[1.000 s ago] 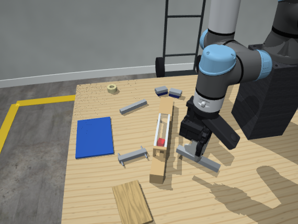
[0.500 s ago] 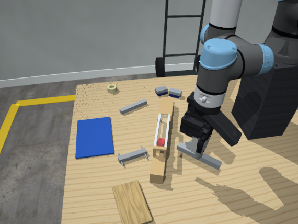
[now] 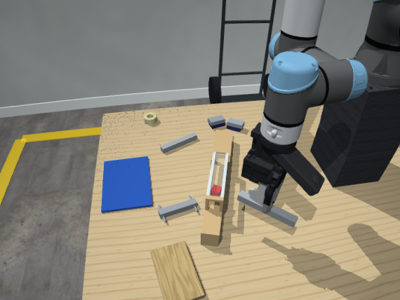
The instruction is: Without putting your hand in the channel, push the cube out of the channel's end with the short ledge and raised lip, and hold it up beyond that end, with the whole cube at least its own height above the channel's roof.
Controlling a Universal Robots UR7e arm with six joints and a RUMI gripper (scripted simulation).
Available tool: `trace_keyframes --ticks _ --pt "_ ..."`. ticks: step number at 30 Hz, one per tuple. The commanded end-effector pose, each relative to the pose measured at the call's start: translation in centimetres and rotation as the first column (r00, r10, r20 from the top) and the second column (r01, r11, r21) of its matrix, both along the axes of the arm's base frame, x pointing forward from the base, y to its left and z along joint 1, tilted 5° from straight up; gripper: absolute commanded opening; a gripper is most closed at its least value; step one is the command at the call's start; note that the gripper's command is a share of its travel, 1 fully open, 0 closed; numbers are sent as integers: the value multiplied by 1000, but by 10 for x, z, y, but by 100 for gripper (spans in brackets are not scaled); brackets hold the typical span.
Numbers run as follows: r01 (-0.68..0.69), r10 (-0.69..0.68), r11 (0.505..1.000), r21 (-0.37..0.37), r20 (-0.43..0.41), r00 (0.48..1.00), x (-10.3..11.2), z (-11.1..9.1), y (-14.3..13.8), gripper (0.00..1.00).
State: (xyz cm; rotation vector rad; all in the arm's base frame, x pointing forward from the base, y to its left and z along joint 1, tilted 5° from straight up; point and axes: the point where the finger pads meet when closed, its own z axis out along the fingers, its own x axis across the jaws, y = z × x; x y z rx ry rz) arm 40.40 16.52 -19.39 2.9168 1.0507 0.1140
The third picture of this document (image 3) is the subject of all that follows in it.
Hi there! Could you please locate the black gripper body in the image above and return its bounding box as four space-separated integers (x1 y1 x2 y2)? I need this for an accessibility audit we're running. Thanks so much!
241 122 297 188

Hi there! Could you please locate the beige roll of tape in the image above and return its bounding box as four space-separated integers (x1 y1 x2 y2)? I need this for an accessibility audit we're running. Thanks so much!
144 113 157 125

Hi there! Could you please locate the light brown wooden board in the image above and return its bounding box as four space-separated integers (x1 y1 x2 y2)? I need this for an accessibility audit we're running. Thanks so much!
150 241 205 300

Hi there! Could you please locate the grey square stick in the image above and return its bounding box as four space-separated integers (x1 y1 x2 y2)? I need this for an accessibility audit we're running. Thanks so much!
237 190 298 228
161 132 197 154

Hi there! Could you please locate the grey bar with cross pins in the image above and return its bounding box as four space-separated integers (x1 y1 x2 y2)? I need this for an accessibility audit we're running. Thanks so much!
158 196 198 222

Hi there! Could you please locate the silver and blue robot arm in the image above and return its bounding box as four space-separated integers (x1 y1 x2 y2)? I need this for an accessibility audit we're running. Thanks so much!
260 0 400 196

